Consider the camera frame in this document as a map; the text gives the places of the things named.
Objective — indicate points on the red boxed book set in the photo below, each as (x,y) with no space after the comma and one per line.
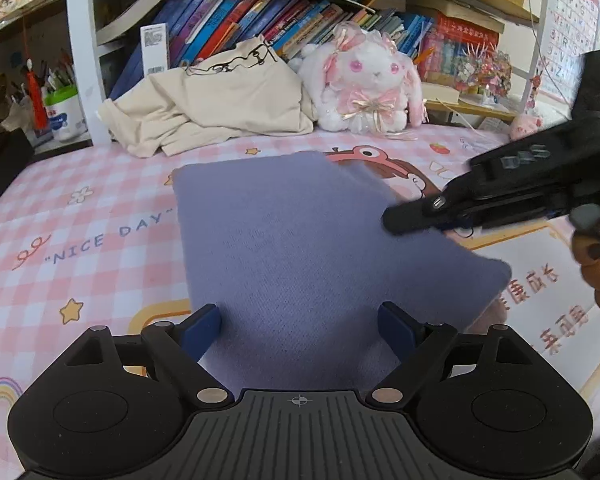
(460,40)

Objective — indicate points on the small pink plush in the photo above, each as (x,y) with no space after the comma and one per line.
(525,126)

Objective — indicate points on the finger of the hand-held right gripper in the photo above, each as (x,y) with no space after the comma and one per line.
(415,216)

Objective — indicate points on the white barcode box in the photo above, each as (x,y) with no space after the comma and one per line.
(154,47)

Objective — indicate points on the purple and pink sweater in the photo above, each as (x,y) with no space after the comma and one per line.
(305,240)

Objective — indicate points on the thick white book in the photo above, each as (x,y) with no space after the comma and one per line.
(442,94)

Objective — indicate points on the beige cloth bag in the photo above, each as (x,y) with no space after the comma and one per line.
(220,100)

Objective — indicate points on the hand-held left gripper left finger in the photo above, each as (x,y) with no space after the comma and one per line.
(205,330)

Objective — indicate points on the red hanging tassel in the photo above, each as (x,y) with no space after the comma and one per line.
(37,95)

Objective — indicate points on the large leaning book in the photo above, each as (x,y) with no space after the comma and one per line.
(135,10)

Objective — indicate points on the bunch of pens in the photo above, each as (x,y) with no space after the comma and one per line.
(55,72)

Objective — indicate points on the alphabet wall poster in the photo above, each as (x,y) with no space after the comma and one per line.
(570,30)

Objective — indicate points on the white pink bunny plush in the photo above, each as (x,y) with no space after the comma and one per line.
(365,85)

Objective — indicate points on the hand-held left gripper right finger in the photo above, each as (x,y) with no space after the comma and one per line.
(395,330)

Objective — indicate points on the white pen cup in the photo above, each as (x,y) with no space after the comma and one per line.
(66,115)

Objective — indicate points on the row of colourful books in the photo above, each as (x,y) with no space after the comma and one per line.
(280,20)

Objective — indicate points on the white wooden bookshelf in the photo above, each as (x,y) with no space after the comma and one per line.
(80,60)

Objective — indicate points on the pink checked printed mat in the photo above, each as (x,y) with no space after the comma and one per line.
(80,240)

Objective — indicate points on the colourful paper ornament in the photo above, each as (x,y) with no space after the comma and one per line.
(485,70)

